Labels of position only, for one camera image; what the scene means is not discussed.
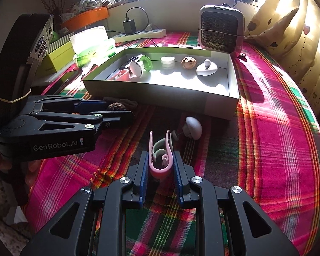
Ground brown walnut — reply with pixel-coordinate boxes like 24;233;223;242
107;102;127;111

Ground pink clip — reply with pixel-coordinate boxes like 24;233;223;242
148;130;174;180
108;69;131;81

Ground green white suction spool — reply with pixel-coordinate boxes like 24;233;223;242
129;54;153;78

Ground grey mushroom knob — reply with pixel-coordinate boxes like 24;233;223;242
172;117;202;141

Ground white bottle cap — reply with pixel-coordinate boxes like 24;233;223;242
161;56;175;69

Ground white oval knob base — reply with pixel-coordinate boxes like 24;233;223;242
196;59;218;76

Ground person hand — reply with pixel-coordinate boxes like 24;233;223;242
0;154;42;186

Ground yellow rubber band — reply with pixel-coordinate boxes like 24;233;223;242
0;88;32;104

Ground yellow-green box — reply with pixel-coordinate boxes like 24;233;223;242
36;42;75;77

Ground striped green box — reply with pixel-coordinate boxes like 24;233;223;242
47;32;74;53

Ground green tissue pack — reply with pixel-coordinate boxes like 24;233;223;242
70;25;116;68

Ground black rectangular device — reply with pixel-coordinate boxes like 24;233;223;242
119;56;138;70

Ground plaid red bedspread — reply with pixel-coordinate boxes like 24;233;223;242
23;44;320;255

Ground orange tray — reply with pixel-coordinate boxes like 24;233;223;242
61;6;109;32

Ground white power strip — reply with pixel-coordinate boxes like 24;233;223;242
113;23;167;43

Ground walnut in box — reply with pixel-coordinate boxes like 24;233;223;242
181;56;196;70

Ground grey shallow cardboard box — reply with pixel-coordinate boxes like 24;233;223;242
83;47;240;120

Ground small grey fan heater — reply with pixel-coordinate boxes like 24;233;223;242
198;5;245;57

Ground beige heart curtain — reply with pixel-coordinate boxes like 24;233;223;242
244;0;320;114

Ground black charger with cable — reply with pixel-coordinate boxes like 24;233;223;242
122;6;158;47

